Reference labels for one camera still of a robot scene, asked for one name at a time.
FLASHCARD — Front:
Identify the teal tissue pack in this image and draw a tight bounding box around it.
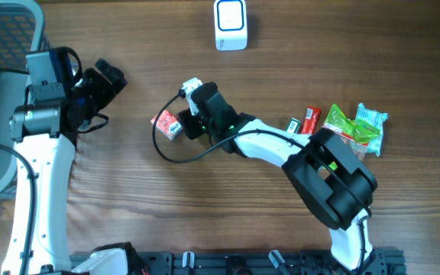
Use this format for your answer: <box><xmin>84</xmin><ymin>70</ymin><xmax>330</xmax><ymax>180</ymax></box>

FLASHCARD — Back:
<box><xmin>356</xmin><ymin>103</ymin><xmax>388</xmax><ymax>157</ymax></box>

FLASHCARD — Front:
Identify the green gum pack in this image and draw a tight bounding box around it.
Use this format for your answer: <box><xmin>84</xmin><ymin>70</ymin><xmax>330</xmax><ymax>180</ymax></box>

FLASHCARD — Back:
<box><xmin>286</xmin><ymin>118</ymin><xmax>301</xmax><ymax>134</ymax></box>

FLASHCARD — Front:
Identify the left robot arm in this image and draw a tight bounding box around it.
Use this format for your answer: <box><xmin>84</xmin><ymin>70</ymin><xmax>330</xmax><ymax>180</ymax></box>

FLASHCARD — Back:
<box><xmin>1</xmin><ymin>47</ymin><xmax>128</xmax><ymax>274</ymax></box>

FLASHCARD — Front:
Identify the black right camera cable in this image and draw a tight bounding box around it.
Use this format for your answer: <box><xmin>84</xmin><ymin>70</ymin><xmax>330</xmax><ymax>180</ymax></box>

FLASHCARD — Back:
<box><xmin>151</xmin><ymin>89</ymin><xmax>374</xmax><ymax>273</ymax></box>

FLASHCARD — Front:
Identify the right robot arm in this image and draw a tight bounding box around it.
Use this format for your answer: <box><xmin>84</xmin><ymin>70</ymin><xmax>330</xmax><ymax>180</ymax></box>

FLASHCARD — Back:
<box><xmin>179</xmin><ymin>78</ymin><xmax>377</xmax><ymax>274</ymax></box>

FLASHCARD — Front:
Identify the black left camera cable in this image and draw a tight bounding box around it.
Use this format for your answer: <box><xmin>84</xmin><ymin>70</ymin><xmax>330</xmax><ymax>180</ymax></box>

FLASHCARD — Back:
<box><xmin>0</xmin><ymin>66</ymin><xmax>38</xmax><ymax>275</ymax></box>

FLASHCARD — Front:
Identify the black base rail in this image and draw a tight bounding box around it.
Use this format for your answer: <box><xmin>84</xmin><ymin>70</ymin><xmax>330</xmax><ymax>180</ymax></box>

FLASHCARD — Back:
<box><xmin>69</xmin><ymin>241</ymin><xmax>408</xmax><ymax>275</ymax></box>

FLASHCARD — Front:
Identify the green snack bag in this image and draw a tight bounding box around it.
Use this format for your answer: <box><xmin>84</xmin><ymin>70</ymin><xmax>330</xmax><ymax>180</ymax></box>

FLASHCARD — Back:
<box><xmin>322</xmin><ymin>104</ymin><xmax>377</xmax><ymax>160</ymax></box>

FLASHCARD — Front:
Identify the red tissue pack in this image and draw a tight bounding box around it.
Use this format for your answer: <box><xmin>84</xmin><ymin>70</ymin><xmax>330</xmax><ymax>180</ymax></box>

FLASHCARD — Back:
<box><xmin>156</xmin><ymin>110</ymin><xmax>183</xmax><ymax>140</ymax></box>

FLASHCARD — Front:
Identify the white barcode scanner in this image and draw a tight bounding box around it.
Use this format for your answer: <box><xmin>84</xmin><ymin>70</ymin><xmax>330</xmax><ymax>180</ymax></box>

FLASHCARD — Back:
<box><xmin>213</xmin><ymin>0</ymin><xmax>248</xmax><ymax>51</ymax></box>

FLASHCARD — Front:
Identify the black camera cable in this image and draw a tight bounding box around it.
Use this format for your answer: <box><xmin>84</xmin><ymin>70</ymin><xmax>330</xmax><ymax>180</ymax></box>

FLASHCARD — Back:
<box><xmin>0</xmin><ymin>66</ymin><xmax>38</xmax><ymax>275</ymax></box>
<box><xmin>151</xmin><ymin>89</ymin><xmax>374</xmax><ymax>273</ymax></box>

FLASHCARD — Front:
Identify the red coffee stick sachet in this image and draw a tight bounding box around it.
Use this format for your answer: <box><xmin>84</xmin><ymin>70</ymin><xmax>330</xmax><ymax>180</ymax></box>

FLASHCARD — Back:
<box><xmin>301</xmin><ymin>106</ymin><xmax>322</xmax><ymax>134</ymax></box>

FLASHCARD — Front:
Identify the grey black mesh basket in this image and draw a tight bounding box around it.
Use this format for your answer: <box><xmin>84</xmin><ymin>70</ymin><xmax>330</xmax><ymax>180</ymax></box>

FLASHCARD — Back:
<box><xmin>0</xmin><ymin>0</ymin><xmax>48</xmax><ymax>199</ymax></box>

